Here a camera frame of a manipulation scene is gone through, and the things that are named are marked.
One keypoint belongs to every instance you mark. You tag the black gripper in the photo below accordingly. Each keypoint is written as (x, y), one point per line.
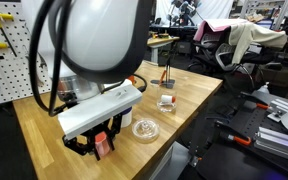
(97, 126)

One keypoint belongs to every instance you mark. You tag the pink mug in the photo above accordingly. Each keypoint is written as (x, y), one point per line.
(102, 146)

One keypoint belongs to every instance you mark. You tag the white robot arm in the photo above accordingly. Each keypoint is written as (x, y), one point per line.
(100, 33)

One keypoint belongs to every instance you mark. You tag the white and blue coffee cup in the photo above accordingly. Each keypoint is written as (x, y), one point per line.
(126, 120)

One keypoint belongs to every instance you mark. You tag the clear glass bowl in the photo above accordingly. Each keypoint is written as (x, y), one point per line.
(145, 130)

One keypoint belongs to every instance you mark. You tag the clear glass jar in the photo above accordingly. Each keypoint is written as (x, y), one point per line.
(165, 108)

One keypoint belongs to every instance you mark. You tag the white bottle orange cap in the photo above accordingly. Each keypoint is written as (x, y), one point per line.
(166, 99)

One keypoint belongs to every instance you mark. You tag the white pegboard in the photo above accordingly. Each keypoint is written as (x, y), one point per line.
(14, 76)

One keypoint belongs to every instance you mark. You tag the yellow-top desk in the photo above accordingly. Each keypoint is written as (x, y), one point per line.
(160, 40)

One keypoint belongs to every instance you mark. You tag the black office chair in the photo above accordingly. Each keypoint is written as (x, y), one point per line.
(204, 50)

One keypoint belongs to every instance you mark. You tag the black perforated breadboard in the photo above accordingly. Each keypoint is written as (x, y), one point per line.
(244, 160)

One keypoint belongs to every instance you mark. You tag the pink cloth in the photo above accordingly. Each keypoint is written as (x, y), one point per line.
(204, 28)

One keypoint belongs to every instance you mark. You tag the grey mesh office chair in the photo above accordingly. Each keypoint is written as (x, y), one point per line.
(227, 55)

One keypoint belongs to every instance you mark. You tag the white plastic bottle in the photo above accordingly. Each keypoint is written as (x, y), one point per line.
(262, 93)

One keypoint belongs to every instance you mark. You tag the beige cloth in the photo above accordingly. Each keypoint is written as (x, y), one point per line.
(250, 36)

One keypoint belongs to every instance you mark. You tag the aluminium extrusion profile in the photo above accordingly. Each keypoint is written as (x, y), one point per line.
(282, 108)
(280, 145)

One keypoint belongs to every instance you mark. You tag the brown cardboard box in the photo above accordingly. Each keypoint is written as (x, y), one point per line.
(277, 75)

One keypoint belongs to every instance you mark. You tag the metal shelf rack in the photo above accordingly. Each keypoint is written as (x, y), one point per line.
(277, 10)

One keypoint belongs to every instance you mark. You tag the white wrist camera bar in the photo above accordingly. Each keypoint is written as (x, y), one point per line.
(97, 108)

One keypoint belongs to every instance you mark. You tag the grey table frame rail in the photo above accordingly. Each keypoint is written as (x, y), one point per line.
(170, 163)

